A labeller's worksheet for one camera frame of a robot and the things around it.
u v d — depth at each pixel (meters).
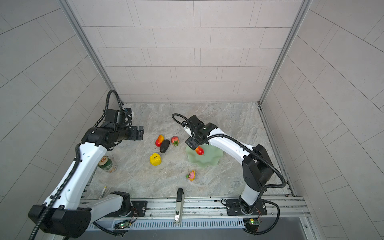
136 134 0.65
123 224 0.65
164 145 0.90
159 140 0.92
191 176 0.78
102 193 0.75
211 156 0.87
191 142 0.74
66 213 0.35
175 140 0.91
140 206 0.72
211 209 0.72
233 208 0.71
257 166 0.44
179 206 0.69
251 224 0.68
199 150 0.87
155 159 0.82
